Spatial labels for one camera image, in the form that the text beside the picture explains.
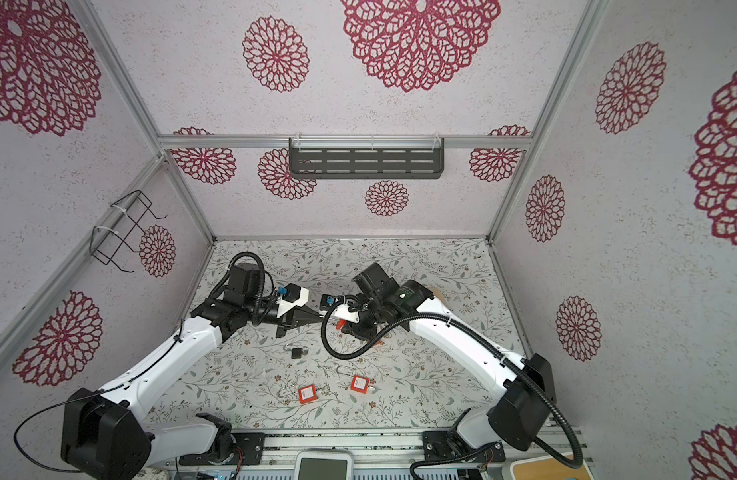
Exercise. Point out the black wire wall basket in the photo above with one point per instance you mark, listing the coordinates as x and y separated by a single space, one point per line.
106 241

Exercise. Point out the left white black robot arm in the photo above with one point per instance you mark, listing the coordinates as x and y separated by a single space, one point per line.
105 433

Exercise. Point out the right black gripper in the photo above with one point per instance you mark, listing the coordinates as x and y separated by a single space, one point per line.
358 331

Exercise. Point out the small black padlock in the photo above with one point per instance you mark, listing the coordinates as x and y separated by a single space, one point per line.
297 352

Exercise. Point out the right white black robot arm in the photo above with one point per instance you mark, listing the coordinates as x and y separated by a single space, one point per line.
517 414

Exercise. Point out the dark grey wall shelf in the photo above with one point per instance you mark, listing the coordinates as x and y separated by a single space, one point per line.
372 159

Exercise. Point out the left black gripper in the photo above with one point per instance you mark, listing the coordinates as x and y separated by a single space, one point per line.
288 321

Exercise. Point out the wooden topped white box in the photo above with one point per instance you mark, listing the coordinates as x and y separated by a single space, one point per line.
543 468

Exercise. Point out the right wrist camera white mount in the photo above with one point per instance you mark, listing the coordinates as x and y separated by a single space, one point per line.
343 311

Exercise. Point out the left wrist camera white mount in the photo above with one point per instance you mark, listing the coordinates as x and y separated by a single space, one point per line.
291 297

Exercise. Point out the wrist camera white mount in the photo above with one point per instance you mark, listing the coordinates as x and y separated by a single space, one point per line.
291 297
343 311

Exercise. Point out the white tablet device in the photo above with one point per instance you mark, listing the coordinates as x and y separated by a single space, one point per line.
324 465

